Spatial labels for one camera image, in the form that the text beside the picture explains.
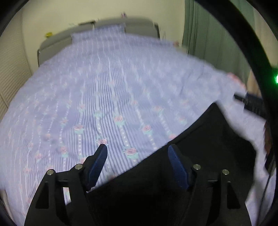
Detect white louvered wardrobe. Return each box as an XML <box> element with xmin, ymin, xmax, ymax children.
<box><xmin>0</xmin><ymin>11</ymin><xmax>32</xmax><ymax>118</ymax></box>

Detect green curtain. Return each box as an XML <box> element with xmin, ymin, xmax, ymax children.
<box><xmin>182</xmin><ymin>1</ymin><xmax>251</xmax><ymax>84</ymax></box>

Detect black pants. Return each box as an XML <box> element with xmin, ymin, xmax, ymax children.
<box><xmin>65</xmin><ymin>102</ymin><xmax>257</xmax><ymax>226</ymax></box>

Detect purple floral bed sheet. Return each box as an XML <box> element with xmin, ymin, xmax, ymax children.
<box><xmin>1</xmin><ymin>34</ymin><xmax>267</xmax><ymax>225</ymax></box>

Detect purple floral pillow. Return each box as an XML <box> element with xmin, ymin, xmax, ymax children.
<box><xmin>71</xmin><ymin>23</ymin><xmax>126</xmax><ymax>43</ymax></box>

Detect grey bed headboard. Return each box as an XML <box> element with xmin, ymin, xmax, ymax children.
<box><xmin>37</xmin><ymin>17</ymin><xmax>160</xmax><ymax>65</ymax></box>

